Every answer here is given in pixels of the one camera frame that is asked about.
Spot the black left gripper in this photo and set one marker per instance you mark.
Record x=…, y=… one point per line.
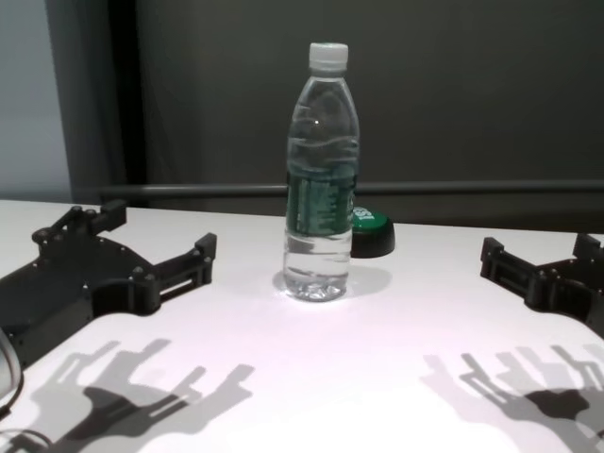
x=80, y=278

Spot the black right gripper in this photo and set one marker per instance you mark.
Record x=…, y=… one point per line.
x=571, y=288

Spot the clear plastic water bottle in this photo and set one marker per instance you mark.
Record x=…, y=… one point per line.
x=317, y=255

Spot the green and black push button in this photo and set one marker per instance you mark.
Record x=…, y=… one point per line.
x=375, y=236

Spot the grey horizontal metal rail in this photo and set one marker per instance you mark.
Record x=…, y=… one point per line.
x=198, y=191

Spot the dark vertical frame post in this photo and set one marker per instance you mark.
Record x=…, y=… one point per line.
x=108, y=94

